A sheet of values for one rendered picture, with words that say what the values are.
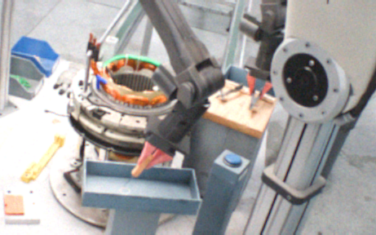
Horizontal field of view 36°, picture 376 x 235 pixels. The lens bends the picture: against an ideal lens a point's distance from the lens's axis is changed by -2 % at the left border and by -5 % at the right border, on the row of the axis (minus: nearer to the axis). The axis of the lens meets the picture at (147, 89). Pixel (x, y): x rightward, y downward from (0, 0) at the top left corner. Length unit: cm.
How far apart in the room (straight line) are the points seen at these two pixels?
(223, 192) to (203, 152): 20
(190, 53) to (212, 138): 55
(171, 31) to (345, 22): 34
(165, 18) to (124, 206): 41
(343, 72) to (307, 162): 24
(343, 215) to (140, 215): 202
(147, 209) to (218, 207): 29
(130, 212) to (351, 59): 59
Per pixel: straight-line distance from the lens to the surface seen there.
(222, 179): 148
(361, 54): 99
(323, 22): 99
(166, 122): 120
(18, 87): 202
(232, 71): 186
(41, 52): 227
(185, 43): 112
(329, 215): 319
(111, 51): 158
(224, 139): 162
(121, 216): 132
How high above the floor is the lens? 188
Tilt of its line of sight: 30 degrees down
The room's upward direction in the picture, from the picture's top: 12 degrees clockwise
